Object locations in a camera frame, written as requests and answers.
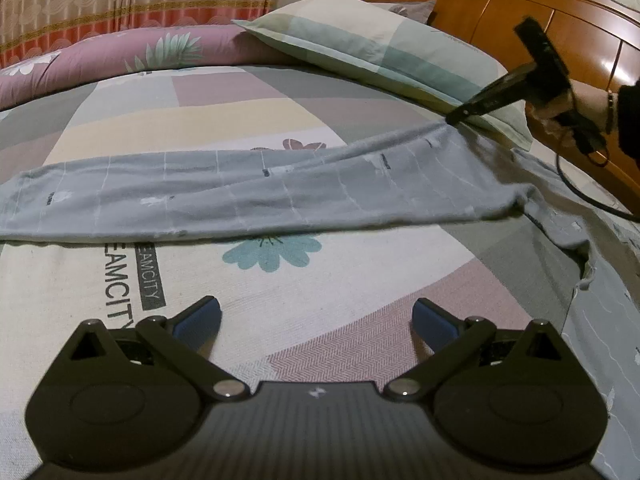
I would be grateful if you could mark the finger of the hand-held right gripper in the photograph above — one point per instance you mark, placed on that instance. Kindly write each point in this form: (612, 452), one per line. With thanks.
(487, 100)

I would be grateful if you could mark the checked pillow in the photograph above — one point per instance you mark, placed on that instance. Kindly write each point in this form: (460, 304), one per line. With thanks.
(380, 55)

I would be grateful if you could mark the small floral pillow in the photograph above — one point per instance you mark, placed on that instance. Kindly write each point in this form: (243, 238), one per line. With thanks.
(412, 9)

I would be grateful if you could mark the person's right forearm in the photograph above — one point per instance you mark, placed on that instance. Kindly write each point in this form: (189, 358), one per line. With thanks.
(592, 105)

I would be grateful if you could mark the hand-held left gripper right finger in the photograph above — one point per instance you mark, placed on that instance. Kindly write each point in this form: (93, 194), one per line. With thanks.
(432, 325)

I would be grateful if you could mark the grey printed pants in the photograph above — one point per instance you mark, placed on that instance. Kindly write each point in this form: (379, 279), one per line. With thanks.
(300, 190)

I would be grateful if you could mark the purple floral quilt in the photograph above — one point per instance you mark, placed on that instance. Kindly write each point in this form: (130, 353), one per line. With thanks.
(125, 60)

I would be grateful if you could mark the person's right hand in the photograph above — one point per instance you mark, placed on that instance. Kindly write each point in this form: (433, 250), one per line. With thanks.
(555, 110)

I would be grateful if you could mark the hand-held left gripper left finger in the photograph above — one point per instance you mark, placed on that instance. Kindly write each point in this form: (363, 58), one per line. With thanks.
(197, 322)

